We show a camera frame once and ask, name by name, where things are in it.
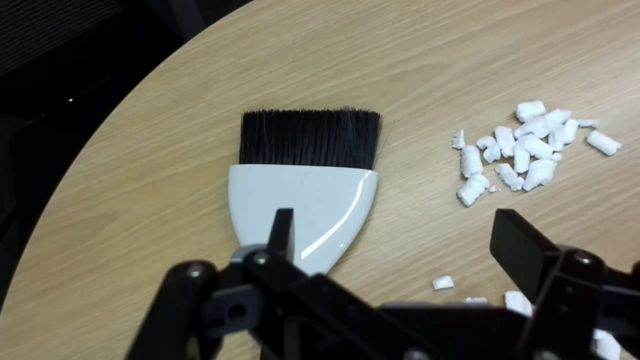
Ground black mesh office chair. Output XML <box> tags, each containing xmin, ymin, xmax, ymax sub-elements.
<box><xmin>0</xmin><ymin>0</ymin><xmax>251</xmax><ymax>303</ymax></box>

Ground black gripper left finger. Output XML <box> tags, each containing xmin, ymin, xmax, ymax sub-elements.
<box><xmin>126</xmin><ymin>208</ymin><xmax>428</xmax><ymax>360</ymax></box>

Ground white black scraper brush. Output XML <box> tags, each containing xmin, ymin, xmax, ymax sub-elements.
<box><xmin>228</xmin><ymin>108</ymin><xmax>382</xmax><ymax>273</ymax></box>

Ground white paper scraps pile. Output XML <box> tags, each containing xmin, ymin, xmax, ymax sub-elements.
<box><xmin>451</xmin><ymin>99</ymin><xmax>623</xmax><ymax>208</ymax></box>

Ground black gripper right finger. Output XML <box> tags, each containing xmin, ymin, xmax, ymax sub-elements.
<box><xmin>490</xmin><ymin>208</ymin><xmax>640</xmax><ymax>360</ymax></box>

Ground round wooden table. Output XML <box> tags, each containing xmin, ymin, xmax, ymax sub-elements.
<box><xmin>0</xmin><ymin>0</ymin><xmax>640</xmax><ymax>360</ymax></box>

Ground white foam pieces from mug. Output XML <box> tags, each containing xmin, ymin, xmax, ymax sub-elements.
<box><xmin>433</xmin><ymin>276</ymin><xmax>623</xmax><ymax>360</ymax></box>

